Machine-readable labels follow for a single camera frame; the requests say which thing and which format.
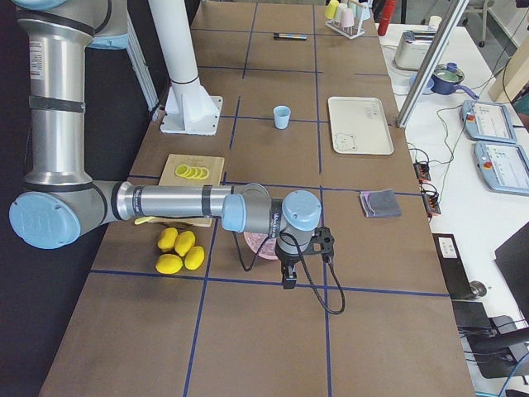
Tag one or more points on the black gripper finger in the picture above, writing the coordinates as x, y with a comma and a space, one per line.
284, 271
292, 277

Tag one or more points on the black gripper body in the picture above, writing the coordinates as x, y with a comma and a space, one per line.
288, 260

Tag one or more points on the steel muddler black tip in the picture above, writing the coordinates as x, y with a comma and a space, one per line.
284, 36

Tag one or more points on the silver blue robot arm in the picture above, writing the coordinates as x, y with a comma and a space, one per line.
116, 125

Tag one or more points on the pink bowl of ice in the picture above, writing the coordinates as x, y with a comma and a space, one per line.
254, 242

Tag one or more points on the light blue plastic cup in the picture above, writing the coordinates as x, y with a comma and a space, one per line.
281, 116

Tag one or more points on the pink cup on rack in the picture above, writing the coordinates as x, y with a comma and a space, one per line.
347, 18

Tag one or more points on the yellow cup on rack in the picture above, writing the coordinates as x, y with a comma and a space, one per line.
331, 9

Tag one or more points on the grey folded cloth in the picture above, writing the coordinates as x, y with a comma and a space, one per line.
380, 204

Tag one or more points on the cream bear print tray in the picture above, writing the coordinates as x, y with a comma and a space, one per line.
359, 126

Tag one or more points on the black power strip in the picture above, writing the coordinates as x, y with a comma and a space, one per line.
430, 194

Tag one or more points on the lemon slices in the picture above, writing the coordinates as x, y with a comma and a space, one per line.
192, 172

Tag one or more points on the wooden cutting board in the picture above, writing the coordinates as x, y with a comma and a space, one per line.
214, 164

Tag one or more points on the yellow-green plastic knife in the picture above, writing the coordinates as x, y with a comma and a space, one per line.
139, 221

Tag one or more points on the teach pendant near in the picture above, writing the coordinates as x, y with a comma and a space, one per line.
504, 167

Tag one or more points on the teach pendant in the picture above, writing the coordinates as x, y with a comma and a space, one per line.
504, 167
485, 121

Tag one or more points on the teach pendant far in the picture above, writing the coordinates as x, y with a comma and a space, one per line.
485, 121

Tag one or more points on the blue saucepan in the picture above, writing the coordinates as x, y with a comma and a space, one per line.
448, 78

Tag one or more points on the silver toaster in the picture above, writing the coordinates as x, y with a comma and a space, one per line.
412, 49

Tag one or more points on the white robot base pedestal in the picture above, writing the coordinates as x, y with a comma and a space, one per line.
189, 108

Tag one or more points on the aluminium frame post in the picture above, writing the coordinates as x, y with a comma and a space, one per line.
433, 56

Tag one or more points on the white wire cup rack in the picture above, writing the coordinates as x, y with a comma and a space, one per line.
362, 12

